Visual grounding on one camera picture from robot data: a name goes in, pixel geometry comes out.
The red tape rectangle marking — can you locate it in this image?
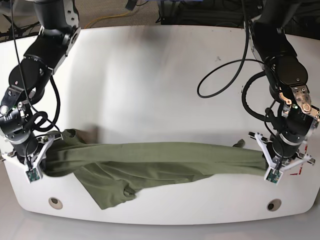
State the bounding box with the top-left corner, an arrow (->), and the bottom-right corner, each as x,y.
289,144 -> 308,176

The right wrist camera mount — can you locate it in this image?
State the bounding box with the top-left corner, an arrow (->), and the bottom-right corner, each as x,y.
1,133 -> 63,184

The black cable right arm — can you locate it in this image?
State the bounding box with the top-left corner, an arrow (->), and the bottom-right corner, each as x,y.
9,0 -> 62,133

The table cable grommet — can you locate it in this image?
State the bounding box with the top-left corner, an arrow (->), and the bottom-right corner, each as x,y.
48,197 -> 63,210
266,198 -> 282,212

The right table cable grommet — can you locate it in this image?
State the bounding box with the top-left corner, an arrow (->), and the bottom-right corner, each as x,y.
266,198 -> 282,212

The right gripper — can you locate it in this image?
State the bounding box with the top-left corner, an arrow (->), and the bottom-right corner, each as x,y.
6,129 -> 39,158

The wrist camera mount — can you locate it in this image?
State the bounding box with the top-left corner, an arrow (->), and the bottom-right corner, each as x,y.
248,131 -> 316,185
1,133 -> 63,184

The olive green T-shirt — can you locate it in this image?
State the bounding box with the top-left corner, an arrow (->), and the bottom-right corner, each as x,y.
41,129 -> 266,210

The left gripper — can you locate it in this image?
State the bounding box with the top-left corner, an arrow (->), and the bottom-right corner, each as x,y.
271,132 -> 304,160

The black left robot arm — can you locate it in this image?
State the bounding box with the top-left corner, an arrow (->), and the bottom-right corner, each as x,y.
248,0 -> 320,162

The black tripod stand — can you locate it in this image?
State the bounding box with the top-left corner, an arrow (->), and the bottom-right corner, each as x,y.
0,14 -> 40,43

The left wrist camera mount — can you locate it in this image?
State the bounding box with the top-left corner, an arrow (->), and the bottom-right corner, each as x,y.
248,131 -> 316,185

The yellow cable on floor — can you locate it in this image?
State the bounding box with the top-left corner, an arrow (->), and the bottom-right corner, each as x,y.
86,9 -> 131,30

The left table cable grommet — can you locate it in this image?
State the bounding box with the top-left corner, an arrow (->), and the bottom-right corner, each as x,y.
48,197 -> 63,210

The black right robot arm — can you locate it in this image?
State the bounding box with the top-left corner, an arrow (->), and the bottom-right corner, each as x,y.
0,0 -> 81,162

